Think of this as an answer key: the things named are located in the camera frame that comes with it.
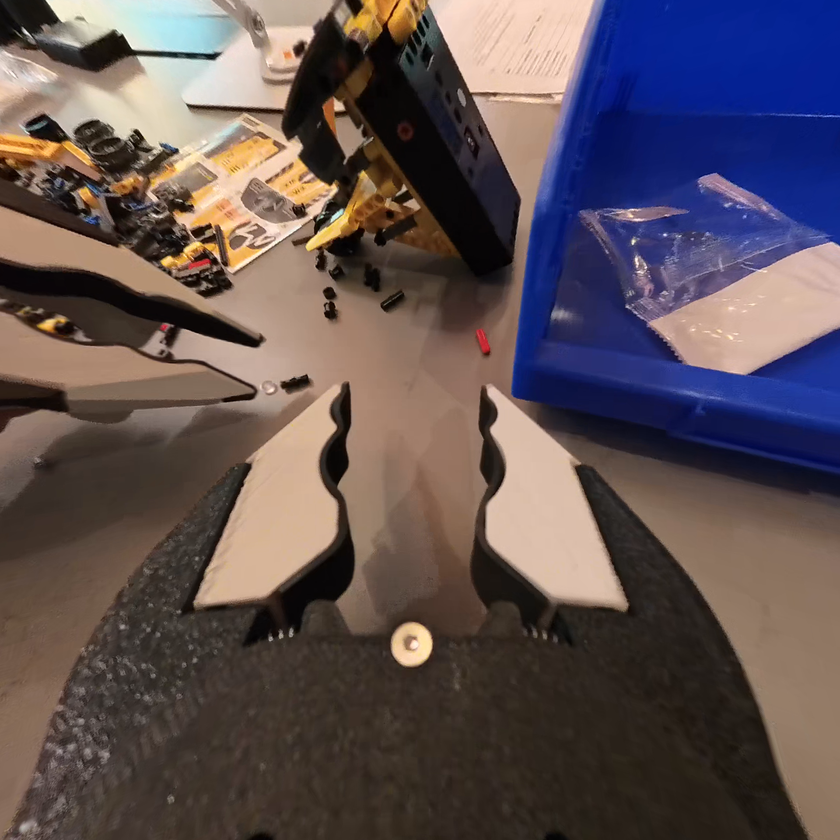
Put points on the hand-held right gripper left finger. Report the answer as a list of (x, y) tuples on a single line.
[(275, 525)]

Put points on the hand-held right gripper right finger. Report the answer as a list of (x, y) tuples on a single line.
[(544, 531)]

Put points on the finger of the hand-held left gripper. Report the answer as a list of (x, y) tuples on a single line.
[(131, 269), (164, 394)]

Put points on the pile of building block pieces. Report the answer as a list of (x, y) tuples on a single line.
[(98, 164)]

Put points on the black pin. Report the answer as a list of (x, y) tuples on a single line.
[(295, 382)]

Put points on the yellow and grey sticker sheet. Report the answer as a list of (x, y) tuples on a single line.
[(262, 190)]

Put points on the red pin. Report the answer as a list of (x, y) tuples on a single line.
[(484, 341)]

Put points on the white book stand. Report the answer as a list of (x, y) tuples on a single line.
[(223, 85)]

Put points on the black power adapter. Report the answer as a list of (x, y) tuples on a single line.
[(85, 46)]

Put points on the scattered black pins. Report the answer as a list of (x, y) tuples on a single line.
[(392, 302)]

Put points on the clear and white plastic bag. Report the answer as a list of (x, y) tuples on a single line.
[(722, 308)]

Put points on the yellow grey toy robot model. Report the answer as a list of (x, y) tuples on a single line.
[(420, 131)]

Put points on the printed paper sheets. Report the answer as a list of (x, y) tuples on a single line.
[(525, 46)]

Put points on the blue storage bin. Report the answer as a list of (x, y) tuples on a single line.
[(656, 79)]

